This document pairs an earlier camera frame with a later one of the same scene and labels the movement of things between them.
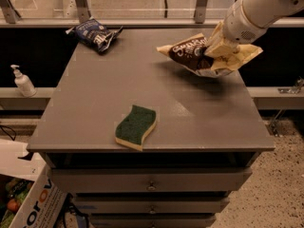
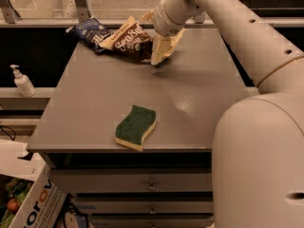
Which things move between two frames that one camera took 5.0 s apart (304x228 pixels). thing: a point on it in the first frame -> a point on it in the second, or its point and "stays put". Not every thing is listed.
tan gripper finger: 218,46 -> 163,46
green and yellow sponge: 132,129 stays put
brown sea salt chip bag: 190,51 -> 131,40
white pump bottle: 23,83 stays put
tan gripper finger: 244,53 -> 148,16
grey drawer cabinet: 209,133 stays put
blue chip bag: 94,33 stays put
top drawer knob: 151,187 stays put
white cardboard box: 43,203 stays put
